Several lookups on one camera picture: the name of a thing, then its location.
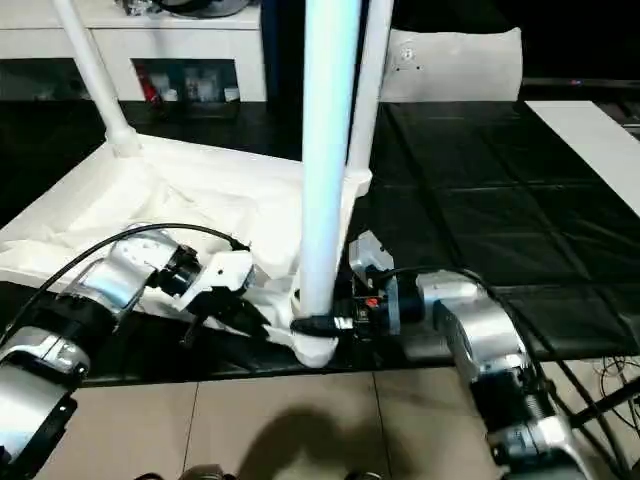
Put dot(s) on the white plastic table top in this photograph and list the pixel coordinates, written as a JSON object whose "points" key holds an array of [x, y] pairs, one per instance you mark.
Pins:
{"points": [[200, 200]]}

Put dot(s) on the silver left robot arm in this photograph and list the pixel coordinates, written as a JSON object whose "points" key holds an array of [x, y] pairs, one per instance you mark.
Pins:
{"points": [[110, 280]]}

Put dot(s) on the black robot foot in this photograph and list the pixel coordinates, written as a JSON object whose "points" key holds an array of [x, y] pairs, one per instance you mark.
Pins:
{"points": [[360, 475]]}

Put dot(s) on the dark robot foot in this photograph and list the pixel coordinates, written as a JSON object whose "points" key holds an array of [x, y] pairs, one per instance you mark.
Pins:
{"points": [[202, 472]]}

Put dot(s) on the black table mat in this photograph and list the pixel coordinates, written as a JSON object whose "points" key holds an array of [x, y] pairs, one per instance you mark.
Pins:
{"points": [[500, 200]]}

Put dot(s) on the black metal stand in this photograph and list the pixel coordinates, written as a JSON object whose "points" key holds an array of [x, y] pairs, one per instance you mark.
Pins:
{"points": [[605, 402]]}

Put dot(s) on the black cabinet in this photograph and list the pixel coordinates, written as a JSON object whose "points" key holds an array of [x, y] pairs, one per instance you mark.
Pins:
{"points": [[285, 55]]}

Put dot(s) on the white plastic seat panel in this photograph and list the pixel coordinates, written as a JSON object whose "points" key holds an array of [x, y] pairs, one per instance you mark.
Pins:
{"points": [[460, 65]]}

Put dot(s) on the white cabinet with glass doors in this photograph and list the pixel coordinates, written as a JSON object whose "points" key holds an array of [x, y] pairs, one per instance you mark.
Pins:
{"points": [[125, 45]]}

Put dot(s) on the white flat board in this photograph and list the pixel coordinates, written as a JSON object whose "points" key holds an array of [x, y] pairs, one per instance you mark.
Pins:
{"points": [[590, 140]]}

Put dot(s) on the dark helmet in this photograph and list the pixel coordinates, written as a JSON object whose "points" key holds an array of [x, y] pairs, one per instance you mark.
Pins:
{"points": [[205, 6]]}

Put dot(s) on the black rod with red mark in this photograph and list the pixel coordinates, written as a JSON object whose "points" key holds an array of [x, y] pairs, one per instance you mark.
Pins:
{"points": [[580, 82]]}

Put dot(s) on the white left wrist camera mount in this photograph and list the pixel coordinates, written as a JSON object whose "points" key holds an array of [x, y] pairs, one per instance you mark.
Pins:
{"points": [[222, 272]]}

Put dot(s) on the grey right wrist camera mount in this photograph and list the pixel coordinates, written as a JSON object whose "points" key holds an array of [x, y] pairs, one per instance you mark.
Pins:
{"points": [[370, 257]]}

